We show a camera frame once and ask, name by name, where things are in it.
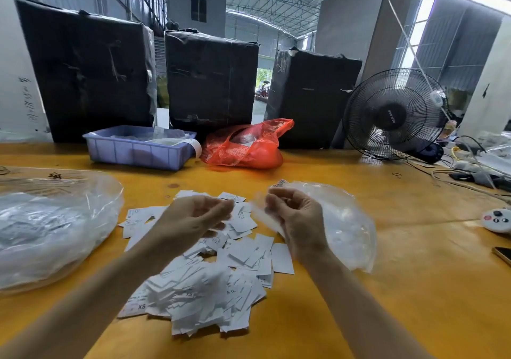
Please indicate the person's right forearm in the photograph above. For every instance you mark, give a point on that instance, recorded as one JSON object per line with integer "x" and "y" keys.
{"x": 363, "y": 315}

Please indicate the large black wrapped bale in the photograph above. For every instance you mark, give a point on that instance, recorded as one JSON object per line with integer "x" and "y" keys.
{"x": 88, "y": 71}
{"x": 212, "y": 83}
{"x": 313, "y": 99}

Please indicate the red plastic bag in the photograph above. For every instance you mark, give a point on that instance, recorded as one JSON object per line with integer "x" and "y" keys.
{"x": 246, "y": 145}

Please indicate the clear plastic bag black print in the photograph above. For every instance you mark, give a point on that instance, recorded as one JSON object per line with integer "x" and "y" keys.
{"x": 351, "y": 227}

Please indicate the blue plastic bin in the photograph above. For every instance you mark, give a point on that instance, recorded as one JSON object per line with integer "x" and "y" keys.
{"x": 128, "y": 149}

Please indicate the pile of white labels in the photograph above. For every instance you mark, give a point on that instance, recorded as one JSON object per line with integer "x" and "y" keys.
{"x": 207, "y": 287}

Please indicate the person's right hand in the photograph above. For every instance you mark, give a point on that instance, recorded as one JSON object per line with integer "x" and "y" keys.
{"x": 302, "y": 223}

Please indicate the white pillar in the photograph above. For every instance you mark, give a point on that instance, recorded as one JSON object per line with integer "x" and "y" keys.
{"x": 17, "y": 59}

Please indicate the person's left forearm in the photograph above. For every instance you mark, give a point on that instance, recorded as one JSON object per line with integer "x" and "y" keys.
{"x": 76, "y": 311}

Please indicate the person's left hand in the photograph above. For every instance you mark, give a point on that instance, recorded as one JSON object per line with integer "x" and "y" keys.
{"x": 188, "y": 220}

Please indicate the grey cabin with window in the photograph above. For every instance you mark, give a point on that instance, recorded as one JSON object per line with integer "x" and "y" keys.
{"x": 196, "y": 10}

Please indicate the black table fan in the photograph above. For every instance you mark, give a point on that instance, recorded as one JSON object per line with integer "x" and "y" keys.
{"x": 393, "y": 115}

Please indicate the large clear bag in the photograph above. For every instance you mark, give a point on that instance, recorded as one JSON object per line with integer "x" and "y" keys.
{"x": 52, "y": 231}

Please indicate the black smartphone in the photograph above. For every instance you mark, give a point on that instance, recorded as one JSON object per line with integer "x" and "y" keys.
{"x": 503, "y": 254}

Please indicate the white round remote control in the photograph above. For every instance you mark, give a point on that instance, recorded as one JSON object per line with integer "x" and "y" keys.
{"x": 497, "y": 220}

